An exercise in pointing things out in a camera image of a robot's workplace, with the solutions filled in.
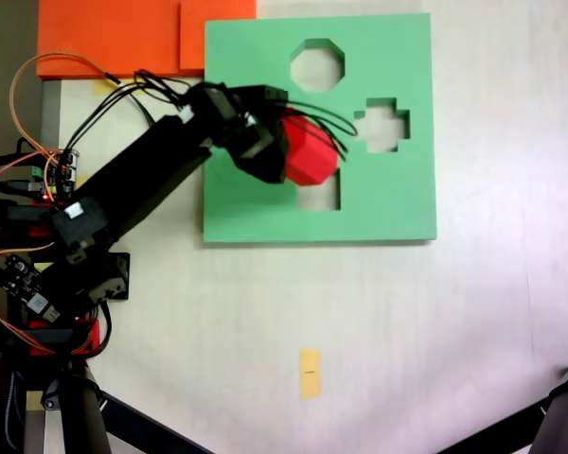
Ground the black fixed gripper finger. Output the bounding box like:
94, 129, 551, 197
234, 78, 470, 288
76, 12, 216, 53
238, 135, 290, 186

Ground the red octagonal pillar block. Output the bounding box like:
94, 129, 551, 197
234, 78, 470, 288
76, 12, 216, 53
282, 107, 342, 189

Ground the green shape sorter board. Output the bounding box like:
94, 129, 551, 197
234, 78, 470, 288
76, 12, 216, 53
201, 12, 439, 245

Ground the yellow tape strip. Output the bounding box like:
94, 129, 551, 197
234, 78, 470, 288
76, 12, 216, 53
91, 77, 149, 97

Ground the green circuit board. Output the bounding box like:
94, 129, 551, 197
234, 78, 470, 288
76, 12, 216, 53
29, 148, 81, 202

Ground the yellow tape label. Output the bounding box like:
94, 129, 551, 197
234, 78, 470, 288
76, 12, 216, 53
298, 347, 324, 402

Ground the red black table clamp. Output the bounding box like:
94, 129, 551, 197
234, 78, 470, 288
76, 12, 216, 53
0, 198, 61, 240
0, 318, 101, 357

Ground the small module with code sticker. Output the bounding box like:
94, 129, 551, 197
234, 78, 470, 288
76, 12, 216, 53
25, 291, 64, 325

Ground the black circuit board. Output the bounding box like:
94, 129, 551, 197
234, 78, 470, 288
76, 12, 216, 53
0, 253, 47, 303

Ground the black tripod leg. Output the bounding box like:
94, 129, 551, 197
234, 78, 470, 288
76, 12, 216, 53
39, 362, 114, 454
531, 355, 568, 454

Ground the black gripper motor cable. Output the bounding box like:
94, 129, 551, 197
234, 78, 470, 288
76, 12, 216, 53
274, 96, 360, 165

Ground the thin black servo cable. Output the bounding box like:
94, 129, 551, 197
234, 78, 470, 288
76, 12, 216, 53
65, 69, 193, 152

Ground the thin orange wire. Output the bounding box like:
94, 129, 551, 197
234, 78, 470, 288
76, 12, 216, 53
9, 51, 124, 165

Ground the black USB cable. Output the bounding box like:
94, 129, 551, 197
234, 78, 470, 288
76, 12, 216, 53
0, 178, 37, 196

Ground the blue braided cable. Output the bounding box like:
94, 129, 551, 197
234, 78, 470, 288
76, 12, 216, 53
3, 370, 22, 451

